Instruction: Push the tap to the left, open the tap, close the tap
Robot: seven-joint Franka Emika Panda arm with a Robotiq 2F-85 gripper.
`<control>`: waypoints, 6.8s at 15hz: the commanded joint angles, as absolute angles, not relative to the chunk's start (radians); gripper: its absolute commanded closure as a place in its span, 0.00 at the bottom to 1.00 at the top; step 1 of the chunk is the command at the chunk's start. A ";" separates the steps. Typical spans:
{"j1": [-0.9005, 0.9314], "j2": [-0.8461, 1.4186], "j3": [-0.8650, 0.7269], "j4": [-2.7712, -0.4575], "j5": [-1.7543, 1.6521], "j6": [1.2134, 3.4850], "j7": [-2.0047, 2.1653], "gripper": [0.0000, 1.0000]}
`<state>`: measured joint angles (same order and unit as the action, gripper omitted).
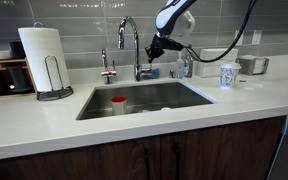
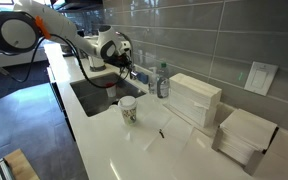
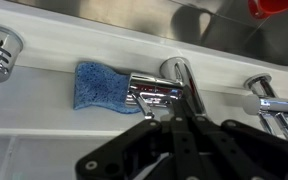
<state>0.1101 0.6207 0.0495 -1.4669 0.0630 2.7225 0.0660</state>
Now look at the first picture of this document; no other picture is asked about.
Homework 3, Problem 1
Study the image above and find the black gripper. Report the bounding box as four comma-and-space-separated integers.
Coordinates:
144, 32, 186, 65

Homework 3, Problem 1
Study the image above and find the tall chrome gooseneck faucet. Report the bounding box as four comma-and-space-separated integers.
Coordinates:
117, 15, 152, 83

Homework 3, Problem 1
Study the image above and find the small chrome tap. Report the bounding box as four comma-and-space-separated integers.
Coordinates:
100, 48, 118, 85

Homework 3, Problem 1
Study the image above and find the blue sponge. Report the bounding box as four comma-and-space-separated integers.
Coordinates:
146, 67, 160, 80

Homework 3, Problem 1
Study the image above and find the clear soap pump bottle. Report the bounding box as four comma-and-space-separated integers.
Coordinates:
175, 51, 186, 80

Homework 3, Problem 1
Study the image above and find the stainless steel sink basin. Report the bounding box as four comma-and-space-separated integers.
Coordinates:
75, 80, 216, 121

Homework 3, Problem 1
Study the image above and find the white cup with red rim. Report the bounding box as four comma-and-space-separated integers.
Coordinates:
110, 96, 128, 116

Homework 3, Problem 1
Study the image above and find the folded white paper towel stack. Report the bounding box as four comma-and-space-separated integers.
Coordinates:
195, 47, 239, 79

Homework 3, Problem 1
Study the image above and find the printed paper coffee cup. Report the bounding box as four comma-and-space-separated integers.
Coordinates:
219, 62, 242, 90

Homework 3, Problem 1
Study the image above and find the metal napkin holder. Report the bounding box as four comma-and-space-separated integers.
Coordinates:
235, 55, 271, 76

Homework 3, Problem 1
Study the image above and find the white napkin stack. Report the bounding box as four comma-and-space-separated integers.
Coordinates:
249, 57, 267, 75

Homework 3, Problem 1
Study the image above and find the white paper towel roll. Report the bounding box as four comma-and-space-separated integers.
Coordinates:
17, 27, 71, 93

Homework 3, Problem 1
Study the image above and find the dark wood cabinet door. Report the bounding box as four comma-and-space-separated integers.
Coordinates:
0, 135, 162, 180
160, 115, 288, 180

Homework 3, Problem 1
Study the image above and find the black round container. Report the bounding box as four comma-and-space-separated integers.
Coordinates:
6, 65, 34, 94

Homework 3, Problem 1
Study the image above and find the white bowl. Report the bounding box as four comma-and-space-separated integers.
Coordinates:
0, 49, 13, 61

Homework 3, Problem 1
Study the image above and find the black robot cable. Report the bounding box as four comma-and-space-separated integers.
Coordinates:
183, 0, 259, 64

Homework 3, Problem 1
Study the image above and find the white wall outlet plate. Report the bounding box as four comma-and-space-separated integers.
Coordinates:
234, 29, 245, 46

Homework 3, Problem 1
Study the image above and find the white wall outlet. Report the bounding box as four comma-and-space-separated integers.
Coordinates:
251, 29, 263, 46

